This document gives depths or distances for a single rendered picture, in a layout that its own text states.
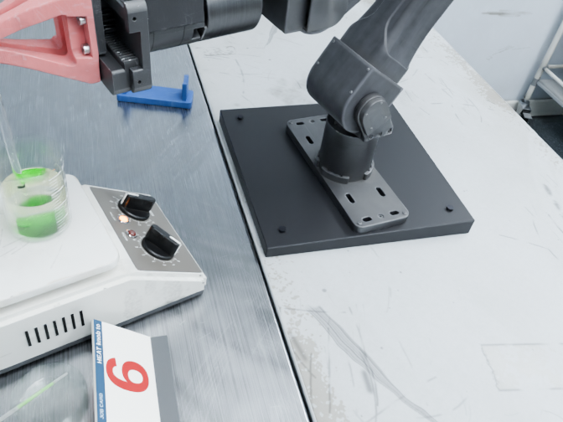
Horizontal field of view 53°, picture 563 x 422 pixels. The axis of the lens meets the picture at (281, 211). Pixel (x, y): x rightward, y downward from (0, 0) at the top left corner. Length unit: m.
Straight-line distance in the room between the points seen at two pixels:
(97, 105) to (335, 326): 0.44
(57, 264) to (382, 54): 0.35
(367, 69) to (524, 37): 2.14
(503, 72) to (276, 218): 2.19
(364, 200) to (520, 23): 2.04
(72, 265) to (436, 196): 0.42
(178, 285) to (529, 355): 0.34
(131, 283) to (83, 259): 0.04
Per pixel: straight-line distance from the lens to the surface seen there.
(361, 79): 0.56
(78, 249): 0.48
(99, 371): 0.47
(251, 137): 0.72
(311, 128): 0.73
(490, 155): 0.84
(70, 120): 0.77
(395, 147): 0.75
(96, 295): 0.48
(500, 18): 2.55
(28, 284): 0.46
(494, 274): 0.66
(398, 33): 0.58
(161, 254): 0.51
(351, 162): 0.64
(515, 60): 2.73
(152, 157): 0.70
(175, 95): 0.80
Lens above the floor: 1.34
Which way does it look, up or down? 43 degrees down
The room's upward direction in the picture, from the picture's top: 11 degrees clockwise
